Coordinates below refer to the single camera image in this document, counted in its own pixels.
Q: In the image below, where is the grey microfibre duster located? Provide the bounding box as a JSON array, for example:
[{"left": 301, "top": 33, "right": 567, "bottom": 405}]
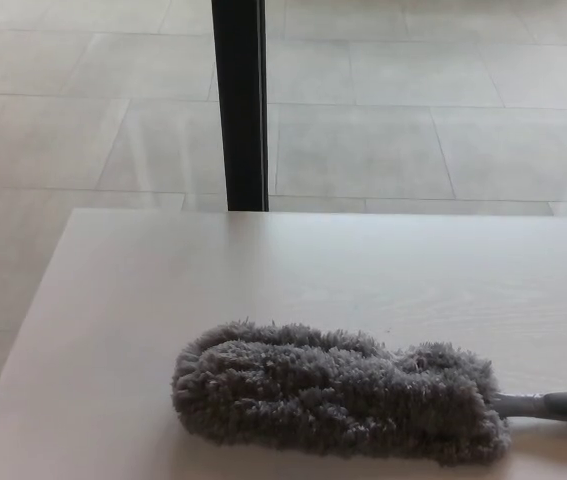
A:
[{"left": 169, "top": 315, "right": 567, "bottom": 468}]

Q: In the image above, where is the black metal window frame post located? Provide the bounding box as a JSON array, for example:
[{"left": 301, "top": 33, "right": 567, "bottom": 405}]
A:
[{"left": 210, "top": 0, "right": 271, "bottom": 213}]

